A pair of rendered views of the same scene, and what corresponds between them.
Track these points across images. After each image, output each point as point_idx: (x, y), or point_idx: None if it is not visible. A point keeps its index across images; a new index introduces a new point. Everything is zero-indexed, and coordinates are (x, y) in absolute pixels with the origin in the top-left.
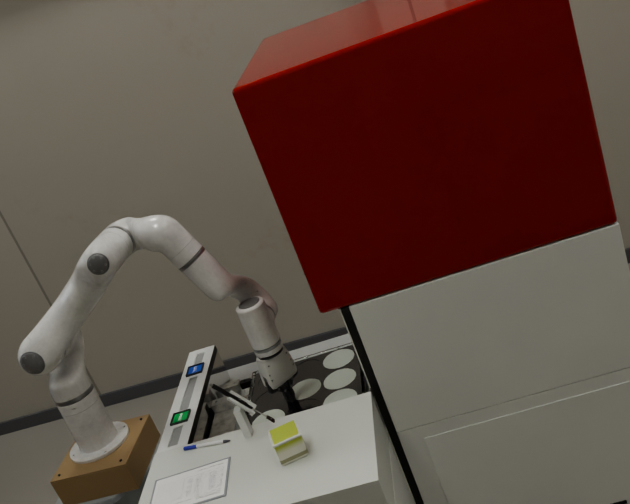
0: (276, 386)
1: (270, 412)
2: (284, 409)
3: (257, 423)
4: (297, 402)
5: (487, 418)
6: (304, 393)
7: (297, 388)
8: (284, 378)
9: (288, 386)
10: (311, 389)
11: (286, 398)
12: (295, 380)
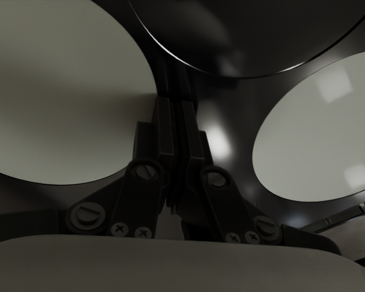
0: (345, 272)
1: (278, 168)
2: (256, 110)
3: (356, 175)
4: (183, 66)
5: None
6: (81, 77)
7: (62, 154)
8: (227, 288)
9: (164, 188)
10: (19, 50)
11: (205, 145)
12: (14, 201)
